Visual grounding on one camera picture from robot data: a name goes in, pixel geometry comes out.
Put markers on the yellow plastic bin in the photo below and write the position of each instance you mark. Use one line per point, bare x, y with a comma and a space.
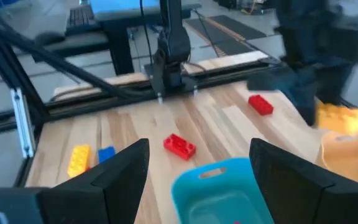
346, 155

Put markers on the green plastic bin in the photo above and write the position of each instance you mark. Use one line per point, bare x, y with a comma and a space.
222, 196

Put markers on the silver aluminium bracket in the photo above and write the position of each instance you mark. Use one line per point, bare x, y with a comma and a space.
22, 124

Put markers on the blue toy block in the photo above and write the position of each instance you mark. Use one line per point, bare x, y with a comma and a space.
106, 154

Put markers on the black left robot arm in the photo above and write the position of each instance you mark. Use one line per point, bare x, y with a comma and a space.
172, 43

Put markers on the yellow toy block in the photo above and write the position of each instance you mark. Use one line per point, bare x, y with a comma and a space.
342, 119
79, 160

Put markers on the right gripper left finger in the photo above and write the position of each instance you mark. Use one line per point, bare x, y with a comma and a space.
73, 202

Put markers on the dark grey desk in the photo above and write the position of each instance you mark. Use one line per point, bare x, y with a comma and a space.
120, 40

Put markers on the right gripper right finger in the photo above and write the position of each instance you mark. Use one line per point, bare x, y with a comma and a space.
306, 202

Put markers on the black hazard-striped floor mat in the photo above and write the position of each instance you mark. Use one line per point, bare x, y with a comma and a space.
228, 34

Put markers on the laptop with blue screen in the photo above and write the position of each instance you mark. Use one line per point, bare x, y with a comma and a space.
120, 4

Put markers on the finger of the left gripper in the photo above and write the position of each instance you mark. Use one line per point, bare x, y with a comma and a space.
300, 87
334, 84

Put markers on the black keyboard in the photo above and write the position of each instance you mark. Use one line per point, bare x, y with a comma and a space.
81, 18

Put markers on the black aluminium table frame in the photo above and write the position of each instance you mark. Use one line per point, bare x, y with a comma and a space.
9, 70

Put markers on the red toy block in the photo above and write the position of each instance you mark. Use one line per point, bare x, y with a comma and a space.
260, 104
179, 146

